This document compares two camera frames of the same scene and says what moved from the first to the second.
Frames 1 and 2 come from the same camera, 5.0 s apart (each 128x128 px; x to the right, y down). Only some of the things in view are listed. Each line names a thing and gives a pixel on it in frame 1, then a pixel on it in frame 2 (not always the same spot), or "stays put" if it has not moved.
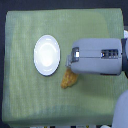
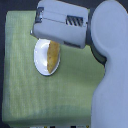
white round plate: (46, 55) stays put
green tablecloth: (32, 98) stays put
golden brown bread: (69, 78) → (53, 55)
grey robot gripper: (102, 56) → (61, 22)
